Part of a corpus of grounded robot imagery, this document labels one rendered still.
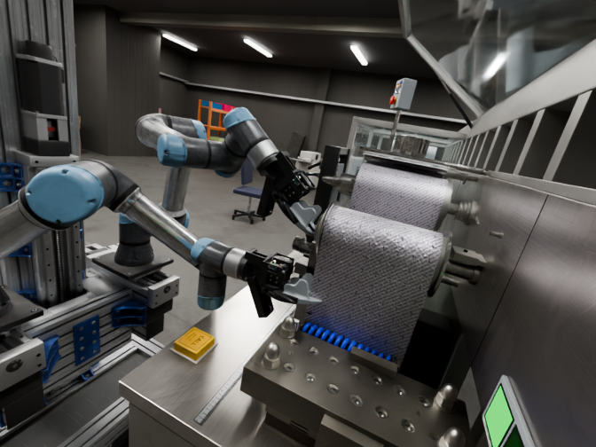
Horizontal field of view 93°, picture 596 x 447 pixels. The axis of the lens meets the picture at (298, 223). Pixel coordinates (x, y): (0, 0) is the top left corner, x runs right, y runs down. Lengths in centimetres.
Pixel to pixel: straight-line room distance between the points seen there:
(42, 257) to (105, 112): 817
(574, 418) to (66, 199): 81
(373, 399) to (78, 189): 71
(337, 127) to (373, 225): 893
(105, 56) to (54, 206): 869
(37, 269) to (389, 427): 117
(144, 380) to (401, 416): 52
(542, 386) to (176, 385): 63
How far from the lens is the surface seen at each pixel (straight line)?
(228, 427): 69
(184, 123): 114
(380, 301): 65
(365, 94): 944
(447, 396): 66
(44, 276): 134
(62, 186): 75
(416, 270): 62
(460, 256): 65
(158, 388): 75
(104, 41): 943
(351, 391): 61
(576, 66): 64
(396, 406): 63
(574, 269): 40
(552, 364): 40
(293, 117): 1010
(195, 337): 82
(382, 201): 83
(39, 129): 119
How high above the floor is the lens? 145
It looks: 17 degrees down
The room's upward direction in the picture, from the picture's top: 11 degrees clockwise
